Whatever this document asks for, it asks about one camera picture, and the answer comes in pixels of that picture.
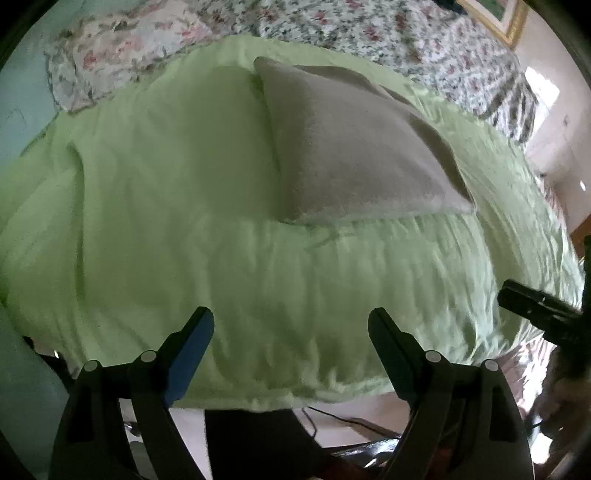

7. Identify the gold picture frame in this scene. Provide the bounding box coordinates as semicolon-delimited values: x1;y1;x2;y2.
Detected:
455;0;529;47

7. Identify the small-flower print duvet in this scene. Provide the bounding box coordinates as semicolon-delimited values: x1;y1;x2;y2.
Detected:
198;0;539;148

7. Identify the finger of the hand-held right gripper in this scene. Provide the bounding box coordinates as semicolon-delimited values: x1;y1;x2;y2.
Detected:
498;278;588;344

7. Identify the beige knit sweater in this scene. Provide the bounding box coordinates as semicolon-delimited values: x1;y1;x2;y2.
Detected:
253;56;476;227

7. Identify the black cable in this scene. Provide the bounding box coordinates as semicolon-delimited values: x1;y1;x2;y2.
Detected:
302;406;400;438

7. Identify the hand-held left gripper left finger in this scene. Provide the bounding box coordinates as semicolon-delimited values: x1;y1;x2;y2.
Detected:
48;306;215;480

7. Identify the white floral pillow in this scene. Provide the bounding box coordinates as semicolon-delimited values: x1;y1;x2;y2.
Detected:
46;0;218;114

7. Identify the dark cloth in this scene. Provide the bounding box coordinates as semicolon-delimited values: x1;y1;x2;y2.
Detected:
205;408;333;480

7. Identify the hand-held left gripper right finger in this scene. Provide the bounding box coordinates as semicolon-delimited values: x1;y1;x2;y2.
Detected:
368;307;532;480

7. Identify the light blue floral sheet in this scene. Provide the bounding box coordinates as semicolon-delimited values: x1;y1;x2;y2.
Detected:
0;0;93;467

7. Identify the light green blanket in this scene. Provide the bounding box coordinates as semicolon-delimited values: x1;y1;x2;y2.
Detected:
0;36;585;411

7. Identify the pink floral cloth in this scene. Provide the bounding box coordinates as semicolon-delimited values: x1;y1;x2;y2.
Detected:
503;342;591;462

